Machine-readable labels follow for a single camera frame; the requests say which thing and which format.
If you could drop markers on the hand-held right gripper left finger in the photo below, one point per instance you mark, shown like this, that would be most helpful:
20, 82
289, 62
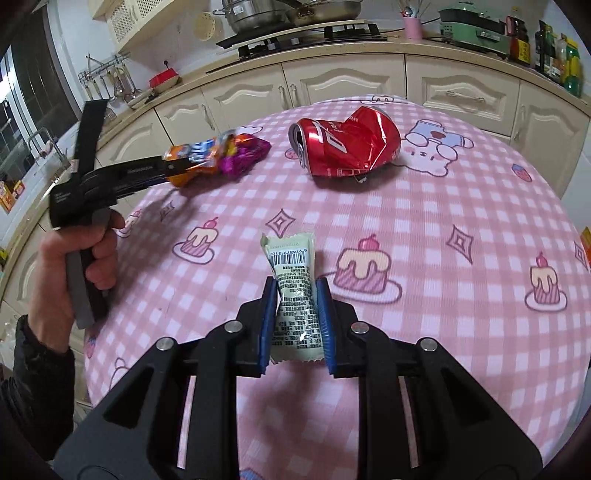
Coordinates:
265, 332

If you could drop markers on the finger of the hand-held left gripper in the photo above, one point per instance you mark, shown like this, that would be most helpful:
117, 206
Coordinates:
138, 170
138, 190

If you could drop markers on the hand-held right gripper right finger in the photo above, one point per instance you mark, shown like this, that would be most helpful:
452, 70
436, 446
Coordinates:
325, 332

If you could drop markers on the orange snack wrapper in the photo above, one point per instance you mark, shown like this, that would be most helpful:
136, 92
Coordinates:
203, 157

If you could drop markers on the green white snack packet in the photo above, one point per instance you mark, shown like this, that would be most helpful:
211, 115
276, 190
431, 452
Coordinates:
291, 258

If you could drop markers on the purple snack wrapper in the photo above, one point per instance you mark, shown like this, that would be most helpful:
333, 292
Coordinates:
247, 154

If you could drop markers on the person's left forearm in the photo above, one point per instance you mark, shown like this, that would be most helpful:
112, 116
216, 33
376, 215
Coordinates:
41, 392

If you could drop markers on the person's left hand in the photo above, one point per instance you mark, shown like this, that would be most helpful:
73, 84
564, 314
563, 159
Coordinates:
51, 281

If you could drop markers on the yellow red box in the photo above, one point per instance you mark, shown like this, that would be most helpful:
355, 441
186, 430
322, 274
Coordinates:
11, 196

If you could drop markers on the steel faucet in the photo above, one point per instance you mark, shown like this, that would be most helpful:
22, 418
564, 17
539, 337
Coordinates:
48, 143

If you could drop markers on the white bowl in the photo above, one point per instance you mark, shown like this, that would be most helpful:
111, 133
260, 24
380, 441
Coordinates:
143, 100

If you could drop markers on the row of hanging utensils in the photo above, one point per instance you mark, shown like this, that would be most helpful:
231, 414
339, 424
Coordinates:
117, 87

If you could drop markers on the red bowl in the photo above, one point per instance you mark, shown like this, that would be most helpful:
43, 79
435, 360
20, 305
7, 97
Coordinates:
162, 79

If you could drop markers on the pink checked tablecloth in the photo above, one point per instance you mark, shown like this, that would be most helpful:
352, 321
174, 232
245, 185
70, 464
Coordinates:
415, 277

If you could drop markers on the window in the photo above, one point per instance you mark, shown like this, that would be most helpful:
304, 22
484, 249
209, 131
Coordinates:
37, 92

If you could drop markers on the small cream lattice cabinet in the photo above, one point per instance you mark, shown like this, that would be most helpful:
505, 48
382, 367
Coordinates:
134, 21

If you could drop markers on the yellow round strainer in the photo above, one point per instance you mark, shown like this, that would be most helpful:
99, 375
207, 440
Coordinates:
204, 27

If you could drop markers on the steel steamer pot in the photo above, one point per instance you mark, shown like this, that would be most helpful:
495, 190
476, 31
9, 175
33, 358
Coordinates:
249, 16

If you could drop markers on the crushed red can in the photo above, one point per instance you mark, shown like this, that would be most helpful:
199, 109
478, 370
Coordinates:
341, 138

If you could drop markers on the black gas stove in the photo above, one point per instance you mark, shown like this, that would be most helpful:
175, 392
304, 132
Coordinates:
300, 39

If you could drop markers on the cream lower cabinets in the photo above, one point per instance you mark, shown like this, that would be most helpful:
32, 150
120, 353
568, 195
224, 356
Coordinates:
332, 83

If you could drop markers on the wooden board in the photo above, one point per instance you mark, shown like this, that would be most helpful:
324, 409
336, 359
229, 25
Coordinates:
304, 26

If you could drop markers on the frying pan with lid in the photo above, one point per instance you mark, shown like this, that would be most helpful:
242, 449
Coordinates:
323, 11

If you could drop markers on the cream drawer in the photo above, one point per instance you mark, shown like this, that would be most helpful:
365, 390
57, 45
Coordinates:
461, 92

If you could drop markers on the pink utensil holder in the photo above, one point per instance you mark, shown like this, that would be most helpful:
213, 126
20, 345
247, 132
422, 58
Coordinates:
412, 28

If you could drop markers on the bundle of chopsticks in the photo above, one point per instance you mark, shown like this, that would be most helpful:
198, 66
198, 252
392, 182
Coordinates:
411, 9

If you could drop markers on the green electric cooker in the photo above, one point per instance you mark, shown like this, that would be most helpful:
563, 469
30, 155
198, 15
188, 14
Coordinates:
471, 30

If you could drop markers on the dark sauce jug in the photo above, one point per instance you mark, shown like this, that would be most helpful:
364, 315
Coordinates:
519, 41

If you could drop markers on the dark glass bottle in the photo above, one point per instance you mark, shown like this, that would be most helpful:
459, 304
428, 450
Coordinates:
544, 48

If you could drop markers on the yellow green bottle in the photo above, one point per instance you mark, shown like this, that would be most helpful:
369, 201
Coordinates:
573, 69

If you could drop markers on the wall utensil rack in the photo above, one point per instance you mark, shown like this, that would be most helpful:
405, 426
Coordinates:
104, 69

